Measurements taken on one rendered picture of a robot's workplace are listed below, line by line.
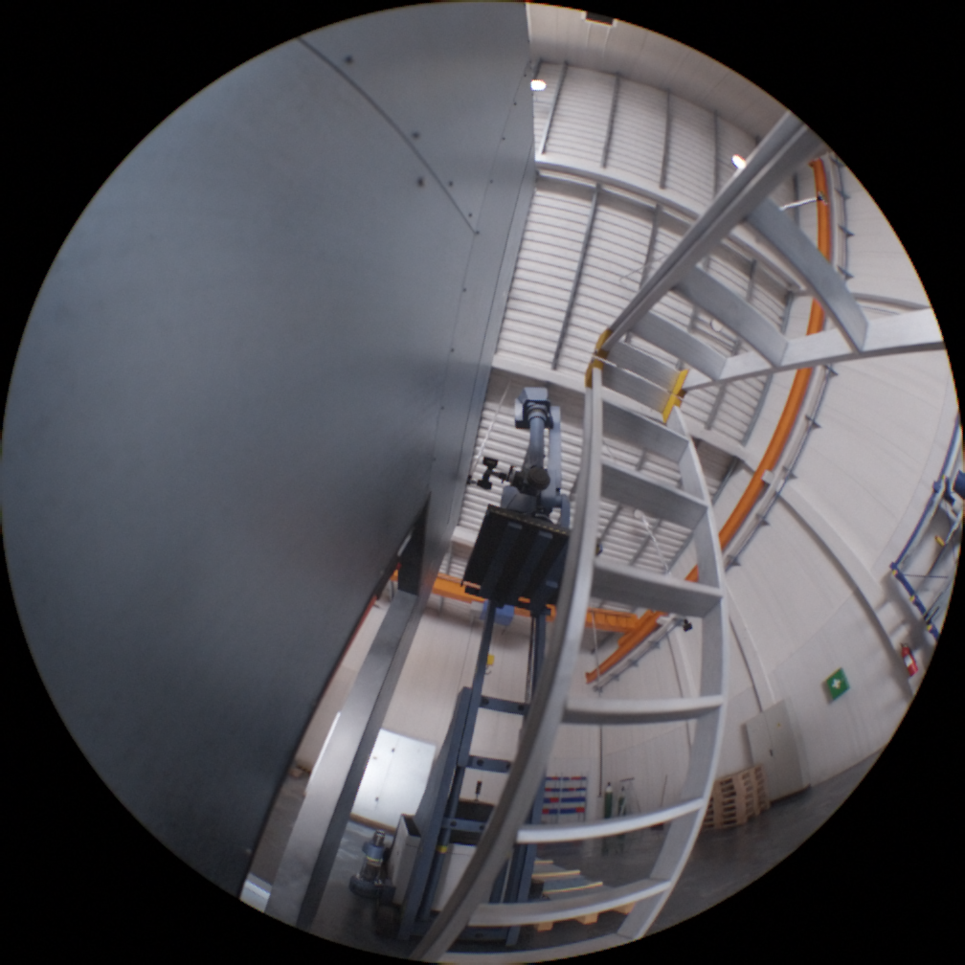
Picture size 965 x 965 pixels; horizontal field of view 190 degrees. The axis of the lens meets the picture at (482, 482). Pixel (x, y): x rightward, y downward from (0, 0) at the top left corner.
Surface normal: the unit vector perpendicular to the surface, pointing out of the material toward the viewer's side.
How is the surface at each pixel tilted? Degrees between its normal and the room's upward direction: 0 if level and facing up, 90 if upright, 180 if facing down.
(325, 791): 90
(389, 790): 90
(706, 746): 92
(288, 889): 90
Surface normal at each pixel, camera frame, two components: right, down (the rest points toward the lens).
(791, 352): -0.95, -0.31
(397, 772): 0.20, -0.83
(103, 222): 0.97, 0.25
